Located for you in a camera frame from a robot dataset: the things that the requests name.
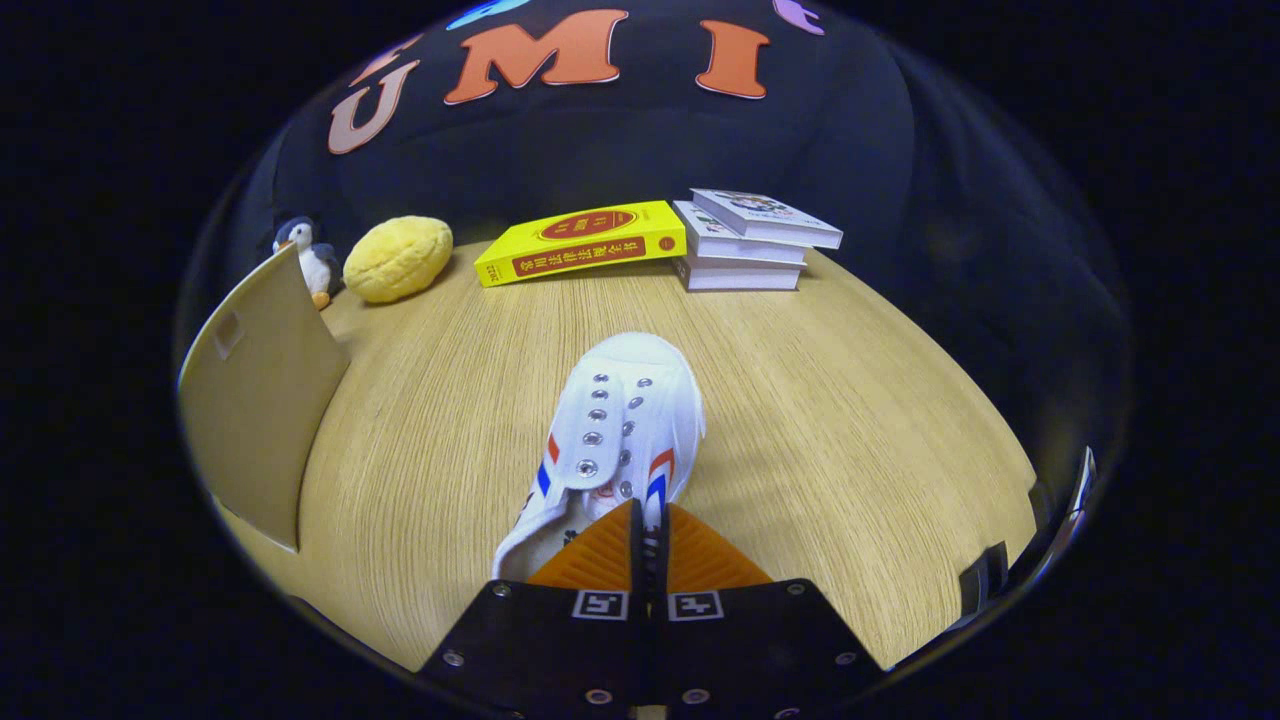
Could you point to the beige fabric storage box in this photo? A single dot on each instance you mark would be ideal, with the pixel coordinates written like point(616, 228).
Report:
point(260, 400)

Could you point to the white canvas shoe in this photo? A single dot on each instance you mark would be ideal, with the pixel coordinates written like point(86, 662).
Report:
point(630, 410)

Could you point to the plain white book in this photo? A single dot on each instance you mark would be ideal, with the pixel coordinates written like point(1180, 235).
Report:
point(740, 250)
point(740, 277)

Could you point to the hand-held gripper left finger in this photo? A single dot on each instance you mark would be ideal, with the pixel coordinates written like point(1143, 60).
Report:
point(550, 650)

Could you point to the penguin plush toy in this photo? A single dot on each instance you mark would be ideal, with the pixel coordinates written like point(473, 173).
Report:
point(318, 262)

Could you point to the white book with illustrated cover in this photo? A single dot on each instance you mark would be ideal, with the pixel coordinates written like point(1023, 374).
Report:
point(770, 215)

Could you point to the yellow bread plush toy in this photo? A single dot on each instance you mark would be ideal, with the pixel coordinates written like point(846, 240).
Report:
point(398, 258)

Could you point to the yellow book with red label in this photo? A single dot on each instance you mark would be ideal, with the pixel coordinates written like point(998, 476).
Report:
point(590, 245)

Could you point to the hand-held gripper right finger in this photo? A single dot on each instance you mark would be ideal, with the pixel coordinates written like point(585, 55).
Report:
point(760, 650)

